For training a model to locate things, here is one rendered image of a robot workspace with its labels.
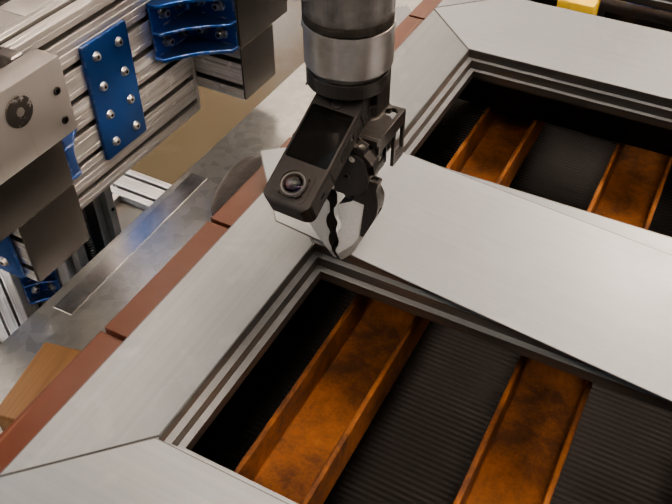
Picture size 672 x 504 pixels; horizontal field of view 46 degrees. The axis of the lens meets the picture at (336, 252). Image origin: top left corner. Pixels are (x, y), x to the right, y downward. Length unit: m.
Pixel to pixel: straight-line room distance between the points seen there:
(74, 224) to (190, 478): 0.46
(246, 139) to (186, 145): 1.19
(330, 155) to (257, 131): 0.62
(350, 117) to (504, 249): 0.24
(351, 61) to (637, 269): 0.37
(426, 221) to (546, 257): 0.13
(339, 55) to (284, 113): 0.67
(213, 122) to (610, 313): 1.89
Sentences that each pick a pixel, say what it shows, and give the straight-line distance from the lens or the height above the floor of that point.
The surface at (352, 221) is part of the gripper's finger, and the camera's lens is 0.75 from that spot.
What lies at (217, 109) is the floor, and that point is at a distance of 2.58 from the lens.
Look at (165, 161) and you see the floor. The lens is 2.38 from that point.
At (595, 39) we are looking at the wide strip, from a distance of 1.21.
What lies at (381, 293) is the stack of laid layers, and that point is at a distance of 0.80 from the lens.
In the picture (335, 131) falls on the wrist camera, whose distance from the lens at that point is 0.66.
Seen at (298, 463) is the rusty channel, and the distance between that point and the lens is 0.85.
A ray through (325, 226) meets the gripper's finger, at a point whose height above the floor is 0.89.
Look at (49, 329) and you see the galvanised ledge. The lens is 1.02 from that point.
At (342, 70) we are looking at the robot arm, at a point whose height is 1.07.
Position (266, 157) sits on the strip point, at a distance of 0.93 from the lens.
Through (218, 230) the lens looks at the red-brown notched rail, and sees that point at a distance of 0.87.
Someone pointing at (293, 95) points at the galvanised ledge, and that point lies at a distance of 1.35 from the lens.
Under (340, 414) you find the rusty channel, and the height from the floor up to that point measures 0.68.
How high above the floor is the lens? 1.40
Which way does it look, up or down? 44 degrees down
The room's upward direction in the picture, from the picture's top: straight up
